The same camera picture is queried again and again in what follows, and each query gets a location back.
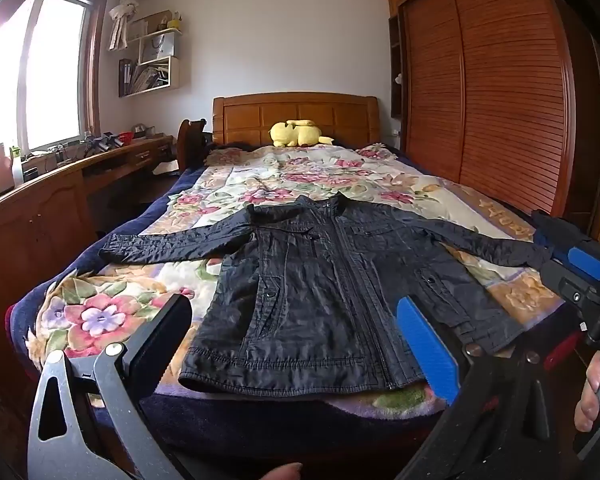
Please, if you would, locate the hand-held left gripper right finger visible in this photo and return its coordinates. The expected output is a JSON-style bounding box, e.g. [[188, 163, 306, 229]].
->
[[396, 296, 581, 480]]

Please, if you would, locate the wooden desk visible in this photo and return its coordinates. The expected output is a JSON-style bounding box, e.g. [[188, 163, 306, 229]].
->
[[0, 132, 176, 386]]

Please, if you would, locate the wooden bed headboard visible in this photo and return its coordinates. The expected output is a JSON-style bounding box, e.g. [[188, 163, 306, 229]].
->
[[212, 92, 381, 150]]

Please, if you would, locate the white wall shelf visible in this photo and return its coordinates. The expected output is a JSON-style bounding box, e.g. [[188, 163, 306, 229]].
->
[[117, 25, 184, 98]]

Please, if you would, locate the yellow plush toy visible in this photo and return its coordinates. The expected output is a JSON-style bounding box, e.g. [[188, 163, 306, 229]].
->
[[269, 119, 337, 149]]

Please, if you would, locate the person's left hand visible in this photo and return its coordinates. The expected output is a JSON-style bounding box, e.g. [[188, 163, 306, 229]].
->
[[259, 462, 304, 480]]

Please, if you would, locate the floral blanket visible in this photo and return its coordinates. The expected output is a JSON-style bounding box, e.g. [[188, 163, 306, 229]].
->
[[27, 142, 566, 418]]

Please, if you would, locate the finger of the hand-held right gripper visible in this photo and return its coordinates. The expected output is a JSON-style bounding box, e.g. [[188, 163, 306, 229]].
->
[[531, 210, 593, 261], [550, 247, 600, 293]]

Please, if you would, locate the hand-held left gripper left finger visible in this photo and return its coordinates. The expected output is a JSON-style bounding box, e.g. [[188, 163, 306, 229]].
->
[[26, 292, 196, 480]]

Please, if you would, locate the white paper bag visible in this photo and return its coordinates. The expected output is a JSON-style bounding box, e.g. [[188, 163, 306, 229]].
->
[[138, 30, 179, 64]]

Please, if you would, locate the tied white curtain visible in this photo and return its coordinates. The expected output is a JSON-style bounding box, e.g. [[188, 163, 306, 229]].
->
[[108, 0, 147, 52]]

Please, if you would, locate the window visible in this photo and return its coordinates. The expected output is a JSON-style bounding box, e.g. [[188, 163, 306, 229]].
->
[[0, 0, 105, 157]]

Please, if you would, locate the wooden chair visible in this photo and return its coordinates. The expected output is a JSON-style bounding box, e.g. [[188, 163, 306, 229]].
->
[[176, 117, 214, 172]]

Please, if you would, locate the person's right hand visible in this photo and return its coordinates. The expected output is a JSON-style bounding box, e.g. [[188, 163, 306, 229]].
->
[[574, 350, 600, 432]]

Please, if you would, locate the wooden slatted wardrobe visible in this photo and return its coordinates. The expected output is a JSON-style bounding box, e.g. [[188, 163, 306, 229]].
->
[[385, 0, 600, 243]]

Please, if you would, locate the pink bottle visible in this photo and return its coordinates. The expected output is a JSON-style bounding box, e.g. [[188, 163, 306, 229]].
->
[[0, 142, 14, 197]]

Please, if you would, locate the black jacket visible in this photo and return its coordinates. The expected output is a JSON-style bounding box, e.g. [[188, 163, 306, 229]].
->
[[100, 194, 553, 402]]

